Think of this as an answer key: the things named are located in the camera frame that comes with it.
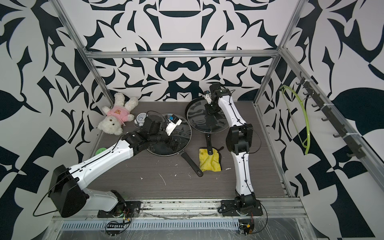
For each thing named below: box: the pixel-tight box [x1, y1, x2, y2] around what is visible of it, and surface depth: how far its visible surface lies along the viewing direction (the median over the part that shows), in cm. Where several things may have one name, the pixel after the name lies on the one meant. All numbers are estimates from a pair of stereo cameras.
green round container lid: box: [95, 147, 107, 155], surface depth 91 cm
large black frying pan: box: [147, 113, 204, 177], surface depth 79 cm
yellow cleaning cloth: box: [199, 148, 222, 172], surface depth 89 cm
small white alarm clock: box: [134, 112, 148, 127], surface depth 107 cm
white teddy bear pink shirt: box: [97, 92, 139, 136], surface depth 104 cm
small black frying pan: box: [186, 97, 229, 155], surface depth 109 cm
